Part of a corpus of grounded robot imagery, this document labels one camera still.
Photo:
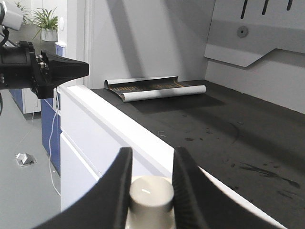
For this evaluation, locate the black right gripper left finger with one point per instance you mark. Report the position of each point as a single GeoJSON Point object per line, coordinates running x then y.
{"type": "Point", "coordinates": [105, 206]}

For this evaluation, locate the white fume hood base cabinet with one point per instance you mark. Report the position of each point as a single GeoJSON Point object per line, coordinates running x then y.
{"type": "Point", "coordinates": [93, 131]}

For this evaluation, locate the white fume hood baffle panel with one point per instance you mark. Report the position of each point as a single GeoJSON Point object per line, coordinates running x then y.
{"type": "Point", "coordinates": [243, 31]}

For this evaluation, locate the blue lab bench cabinets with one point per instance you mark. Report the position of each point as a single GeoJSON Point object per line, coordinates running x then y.
{"type": "Point", "coordinates": [27, 102]}

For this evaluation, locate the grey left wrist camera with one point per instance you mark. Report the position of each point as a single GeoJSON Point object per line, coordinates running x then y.
{"type": "Point", "coordinates": [10, 16]}

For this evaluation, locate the potted green spider plant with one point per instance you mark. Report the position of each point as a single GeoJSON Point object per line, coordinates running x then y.
{"type": "Point", "coordinates": [43, 20]}

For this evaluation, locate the small floor outlet box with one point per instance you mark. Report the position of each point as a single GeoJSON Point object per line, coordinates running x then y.
{"type": "Point", "coordinates": [25, 159]}

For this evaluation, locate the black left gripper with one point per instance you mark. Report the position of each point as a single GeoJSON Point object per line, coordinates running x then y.
{"type": "Point", "coordinates": [20, 68]}

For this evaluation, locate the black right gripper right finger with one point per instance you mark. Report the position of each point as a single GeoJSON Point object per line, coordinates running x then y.
{"type": "Point", "coordinates": [203, 203]}

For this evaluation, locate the glass jar with cream lid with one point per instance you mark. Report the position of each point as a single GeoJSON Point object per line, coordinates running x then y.
{"type": "Point", "coordinates": [151, 203]}

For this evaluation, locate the rolled grey mat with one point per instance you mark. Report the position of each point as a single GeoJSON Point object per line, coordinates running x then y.
{"type": "Point", "coordinates": [136, 89]}

